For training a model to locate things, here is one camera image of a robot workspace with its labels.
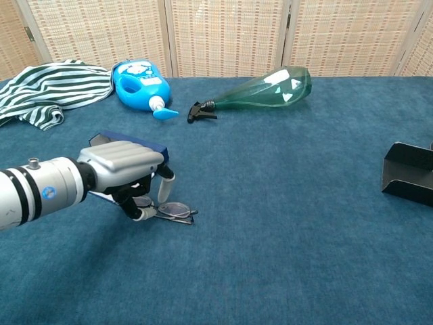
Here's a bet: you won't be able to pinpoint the green white striped cloth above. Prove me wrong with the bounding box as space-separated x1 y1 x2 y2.
0 59 114 131

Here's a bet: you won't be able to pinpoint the blue detergent pump bottle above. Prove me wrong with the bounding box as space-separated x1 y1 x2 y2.
111 59 180 120

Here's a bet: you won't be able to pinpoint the blue glasses case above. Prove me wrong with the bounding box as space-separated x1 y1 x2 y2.
87 130 169 204

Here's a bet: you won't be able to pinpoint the black unfolded cardboard box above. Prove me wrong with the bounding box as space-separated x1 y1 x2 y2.
381 142 433 208

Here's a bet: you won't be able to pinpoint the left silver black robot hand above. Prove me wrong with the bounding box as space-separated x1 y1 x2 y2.
76 139 177 221

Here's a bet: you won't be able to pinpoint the blue table mat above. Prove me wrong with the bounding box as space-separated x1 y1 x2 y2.
0 76 433 325

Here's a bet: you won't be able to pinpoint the bamboo folding screen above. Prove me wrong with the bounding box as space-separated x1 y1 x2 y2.
0 0 433 82

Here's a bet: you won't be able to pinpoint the thin-framed eyeglasses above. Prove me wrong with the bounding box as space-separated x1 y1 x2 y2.
130 195 200 225

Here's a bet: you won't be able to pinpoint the green spray bottle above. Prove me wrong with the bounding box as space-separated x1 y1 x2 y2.
186 66 312 125

